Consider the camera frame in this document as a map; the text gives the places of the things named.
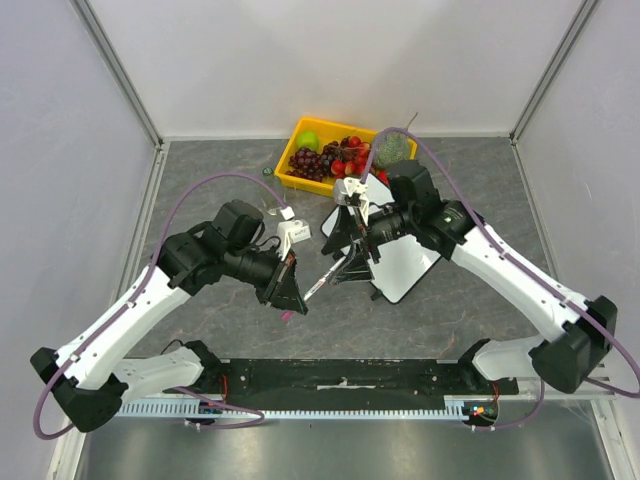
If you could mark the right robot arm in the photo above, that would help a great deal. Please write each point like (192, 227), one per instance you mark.
(392, 236)

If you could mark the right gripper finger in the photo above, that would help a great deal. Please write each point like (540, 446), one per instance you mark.
(354, 266)
(345, 233)

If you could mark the clear glass bottle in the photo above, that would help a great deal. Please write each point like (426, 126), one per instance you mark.
(273, 193)

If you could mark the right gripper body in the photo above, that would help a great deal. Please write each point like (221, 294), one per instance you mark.
(364, 232)

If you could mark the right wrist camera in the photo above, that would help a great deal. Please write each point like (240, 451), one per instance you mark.
(351, 192)

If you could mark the left aluminium frame post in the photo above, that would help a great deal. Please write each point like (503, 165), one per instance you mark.
(100, 38)

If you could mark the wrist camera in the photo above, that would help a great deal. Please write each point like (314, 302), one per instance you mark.
(351, 192)
(291, 231)

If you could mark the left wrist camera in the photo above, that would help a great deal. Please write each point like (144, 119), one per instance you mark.
(291, 231)

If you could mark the yellow plastic bin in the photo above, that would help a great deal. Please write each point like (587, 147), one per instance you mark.
(327, 132)

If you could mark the right aluminium frame post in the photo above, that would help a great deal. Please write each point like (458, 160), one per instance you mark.
(565, 47)

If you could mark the red cherry bunch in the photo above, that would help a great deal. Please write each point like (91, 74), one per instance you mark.
(347, 157)

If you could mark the small whiteboard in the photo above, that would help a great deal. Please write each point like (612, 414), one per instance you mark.
(403, 263)

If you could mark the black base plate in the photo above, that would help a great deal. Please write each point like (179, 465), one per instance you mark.
(341, 383)

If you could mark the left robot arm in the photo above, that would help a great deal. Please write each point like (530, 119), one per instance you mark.
(91, 377)

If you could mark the green netted melon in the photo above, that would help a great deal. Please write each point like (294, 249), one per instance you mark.
(391, 148)

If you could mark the green apple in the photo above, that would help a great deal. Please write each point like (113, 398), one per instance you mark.
(307, 139)

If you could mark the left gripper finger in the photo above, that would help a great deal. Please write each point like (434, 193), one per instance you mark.
(286, 304)
(289, 285)

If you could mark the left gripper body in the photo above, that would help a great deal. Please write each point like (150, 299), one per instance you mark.
(275, 282)

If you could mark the red apple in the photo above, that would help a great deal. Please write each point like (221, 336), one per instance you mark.
(382, 176)

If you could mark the aluminium frame post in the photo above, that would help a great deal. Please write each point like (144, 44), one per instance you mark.
(100, 38)
(565, 47)

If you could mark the white marker pen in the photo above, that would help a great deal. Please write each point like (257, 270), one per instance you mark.
(323, 279)

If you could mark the white cable duct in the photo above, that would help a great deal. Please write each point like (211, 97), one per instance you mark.
(189, 407)

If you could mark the purple grape bunch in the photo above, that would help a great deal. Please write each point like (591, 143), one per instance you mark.
(309, 165)

